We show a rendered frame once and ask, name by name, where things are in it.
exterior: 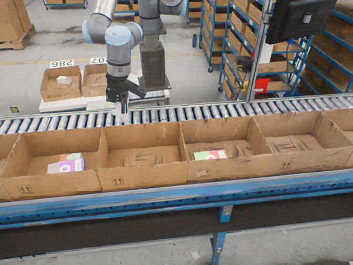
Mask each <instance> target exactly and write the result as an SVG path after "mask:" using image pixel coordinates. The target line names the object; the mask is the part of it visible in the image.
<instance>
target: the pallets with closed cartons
mask: <svg viewBox="0 0 353 265"><path fill-rule="evenodd" d="M35 31H36V30H35V26H34V24H31V22H30V19H29V16H28V14H27V10H26V7H25V4H24V1H23V0H0V50H1V48H13V49H14V50H24V48H25V47H26V45H27V44H28V42H29V40H30V39H31V37H32V36H33V34H34V32H35ZM11 41H13V42H12V43H10V42H11Z"/></svg>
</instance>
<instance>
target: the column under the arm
mask: <svg viewBox="0 0 353 265"><path fill-rule="evenodd" d="M139 46H140V58H141V69H142V76H139V77H137V78H138V83H139V86H141V87H143V88H144V89H146V90H147V92H149V91H158V90H167V89H172V88H171V85H170V82H169V80H168V77H167V75H166V73H165V50H164V47H163V45H162V43H161V42H158V47H157V48H146V47H145V45H144V43H140V44H139Z"/></svg>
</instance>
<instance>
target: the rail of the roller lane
mask: <svg viewBox="0 0 353 265"><path fill-rule="evenodd" d="M340 96H343V98H345V97H346V96H351V97H353V93H344V94H328V95H313V96H298V97H282V98H267V99H252V100H251V102H250V103H249V102H247V103H249V105H250V106H251V104H252V103H254V102H256V103H257V104H258V105H259V104H260V103H261V102H265V103H266V105H267V103H268V102H269V101H272V102H273V103H274V104H275V103H276V102H277V101H278V100H280V101H281V102H282V103H283V102H284V101H285V100H289V102H290V103H291V101H292V100H294V99H295V100H297V101H298V102H299V101H300V100H301V99H304V100H305V101H307V100H308V99H310V98H311V99H313V101H314V100H315V99H316V98H320V99H321V100H322V99H323V98H325V97H327V98H328V99H330V98H332V97H336V98H338V97H340ZM245 103H246V102H245V100H236V101H221V102H212V103H197V104H188V105H187V104H182V105H167V106H151V107H136V108H128V111H130V112H131V119H133V113H134V111H136V110H138V111H139V112H140V118H142V112H143V111H144V110H148V112H149V118H151V111H152V110H153V109H156V110H157V111H158V117H160V110H161V109H165V110H166V112H167V116H169V113H168V110H169V109H170V108H173V109H174V110H175V115H176V116H177V115H178V114H177V109H178V108H179V107H181V108H183V111H184V115H186V112H185V109H186V108H187V107H191V109H192V112H193V114H194V115H195V113H194V107H196V106H199V107H200V110H201V113H202V114H203V111H202V107H203V106H208V108H209V111H210V113H212V112H211V109H210V108H211V106H212V105H215V106H216V107H217V109H218V111H219V112H220V110H219V105H224V106H225V108H226V110H227V112H229V111H228V109H227V105H228V104H232V105H233V106H234V108H235V105H236V104H241V105H242V107H243V105H244V104H245ZM251 108H252V107H251ZM243 109H244V107H243ZM235 110H236V108H235ZM111 111H112V109H105V110H90V111H75V112H68V113H51V114H36V115H20V117H17V116H5V117H0V120H1V121H2V122H3V123H4V122H5V120H7V119H9V120H11V121H12V122H14V120H15V119H20V120H21V121H22V123H23V121H24V119H25V118H29V119H31V121H33V119H34V118H36V117H38V118H40V119H41V121H42V119H43V118H44V117H49V118H51V119H52V118H53V117H54V116H57V117H59V123H60V120H61V117H62V116H68V118H69V119H68V123H69V121H70V117H71V116H72V115H76V116H77V117H78V120H77V123H78V121H79V117H80V115H82V114H84V115H86V116H87V120H86V122H88V117H89V115H90V114H95V115H96V120H95V121H97V118H98V114H99V113H103V114H104V115H105V120H104V121H106V118H107V113H111ZM236 111H237V110H236ZM244 111H245V109H244ZM59 123H58V124H59ZM40 124H41V122H40ZM40 124H39V125H40Z"/></svg>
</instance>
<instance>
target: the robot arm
mask: <svg viewBox="0 0 353 265"><path fill-rule="evenodd" d="M117 1H118V0H96V1H95V5H94V8H93V11H92V14H91V17H90V20H85V21H84V22H83V24H82V34H83V37H84V39H85V41H86V42H88V43H92V44H101V45H106V50H107V68H108V71H107V73H106V78H107V88H106V101H107V102H111V103H114V105H115V106H117V107H116V108H115V109H113V110H112V111H111V113H112V114H113V115H116V116H119V117H121V119H122V123H123V122H124V121H125V119H126V113H127V112H128V93H129V92H131V93H133V94H135V95H137V96H139V97H140V98H142V99H144V98H145V96H146V94H147V90H146V89H144V88H143V87H141V86H139V85H137V84H135V83H134V82H132V81H130V80H128V79H127V78H128V77H129V75H130V74H131V50H132V49H133V48H134V47H135V46H136V45H138V44H139V43H140V41H141V40H142V32H145V33H155V32H159V31H161V30H162V29H163V23H162V20H161V17H160V14H161V15H174V16H184V15H185V12H186V5H187V0H138V6H139V21H138V24H137V23H135V22H127V23H125V24H124V23H114V22H112V20H113V16H114V13H115V10H116V6H117ZM108 88H109V89H108Z"/></svg>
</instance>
